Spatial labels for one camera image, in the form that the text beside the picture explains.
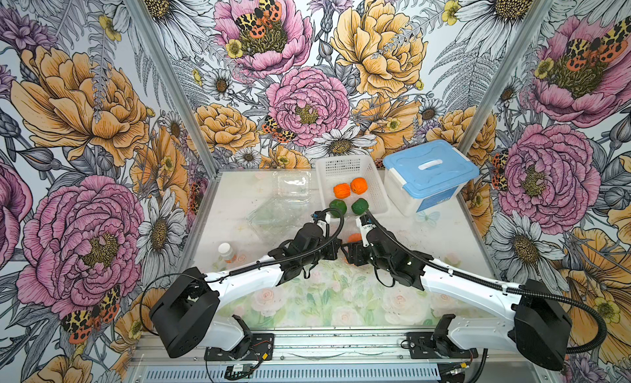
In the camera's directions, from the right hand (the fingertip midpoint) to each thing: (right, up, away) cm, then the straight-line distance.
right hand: (349, 251), depth 82 cm
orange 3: (+2, +4, +4) cm, 6 cm away
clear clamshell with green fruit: (-34, +9, +23) cm, 42 cm away
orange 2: (+7, +23, +27) cm, 36 cm away
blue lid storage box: (+31, +25, +15) cm, 43 cm away
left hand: (-3, +1, +1) cm, 3 cm away
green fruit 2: (+6, +14, +20) cm, 25 cm away
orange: (0, +20, +27) cm, 33 cm away
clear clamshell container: (-23, +18, +30) cm, 42 cm away
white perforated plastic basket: (-4, +30, +46) cm, 55 cm away
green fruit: (-2, +14, +21) cm, 26 cm away
